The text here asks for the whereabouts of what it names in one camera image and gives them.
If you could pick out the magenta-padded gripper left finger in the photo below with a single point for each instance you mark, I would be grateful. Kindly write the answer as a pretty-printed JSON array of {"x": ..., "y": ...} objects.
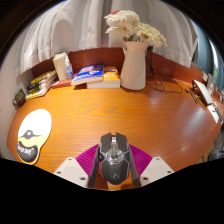
[{"x": 71, "y": 168}]

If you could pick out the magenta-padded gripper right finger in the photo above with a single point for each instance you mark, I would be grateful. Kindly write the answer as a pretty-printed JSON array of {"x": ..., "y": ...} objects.
[{"x": 155, "y": 168}]

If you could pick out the black grey gaming mouse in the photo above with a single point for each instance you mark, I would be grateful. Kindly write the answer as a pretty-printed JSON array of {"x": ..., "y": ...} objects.
[{"x": 114, "y": 163}]

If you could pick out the white yellow black mouse pad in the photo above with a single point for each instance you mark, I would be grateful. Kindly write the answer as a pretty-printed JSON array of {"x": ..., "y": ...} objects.
[{"x": 35, "y": 128}]

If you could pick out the white paper sheet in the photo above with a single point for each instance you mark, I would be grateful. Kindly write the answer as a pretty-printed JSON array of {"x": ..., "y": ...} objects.
[{"x": 215, "y": 113}]

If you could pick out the black pen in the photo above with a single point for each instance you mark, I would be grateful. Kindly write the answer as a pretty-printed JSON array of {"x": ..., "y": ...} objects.
[{"x": 192, "y": 96}]

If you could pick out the white yellow book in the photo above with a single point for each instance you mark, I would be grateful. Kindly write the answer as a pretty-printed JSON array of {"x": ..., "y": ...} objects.
[{"x": 37, "y": 93}]

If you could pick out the red book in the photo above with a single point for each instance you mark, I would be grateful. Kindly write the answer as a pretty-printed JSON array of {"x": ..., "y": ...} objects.
[{"x": 61, "y": 83}]

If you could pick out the black book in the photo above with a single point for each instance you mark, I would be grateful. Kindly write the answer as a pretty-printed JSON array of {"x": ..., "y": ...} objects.
[
  {"x": 38, "y": 87},
  {"x": 40, "y": 83}
]

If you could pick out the dark green mug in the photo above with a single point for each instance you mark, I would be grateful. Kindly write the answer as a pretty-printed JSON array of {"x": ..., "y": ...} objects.
[{"x": 19, "y": 98}]

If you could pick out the blue book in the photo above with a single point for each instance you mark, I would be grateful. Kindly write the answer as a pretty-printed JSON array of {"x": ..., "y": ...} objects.
[{"x": 88, "y": 74}]

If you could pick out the orange yellow book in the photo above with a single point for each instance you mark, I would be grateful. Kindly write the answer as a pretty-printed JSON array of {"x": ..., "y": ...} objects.
[{"x": 111, "y": 78}]

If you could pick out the white ceramic jug vase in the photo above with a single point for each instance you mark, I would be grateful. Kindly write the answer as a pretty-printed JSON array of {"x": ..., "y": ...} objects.
[{"x": 134, "y": 70}]

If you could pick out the cream lidded tumbler cup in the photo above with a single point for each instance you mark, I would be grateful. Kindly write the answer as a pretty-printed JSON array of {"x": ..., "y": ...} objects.
[{"x": 60, "y": 66}]

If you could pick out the white flower bouquet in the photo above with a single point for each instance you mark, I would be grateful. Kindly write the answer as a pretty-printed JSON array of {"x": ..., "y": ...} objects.
[{"x": 133, "y": 28}]

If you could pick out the white curtain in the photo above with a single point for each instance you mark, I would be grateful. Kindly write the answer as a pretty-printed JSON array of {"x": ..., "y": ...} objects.
[{"x": 86, "y": 26}]

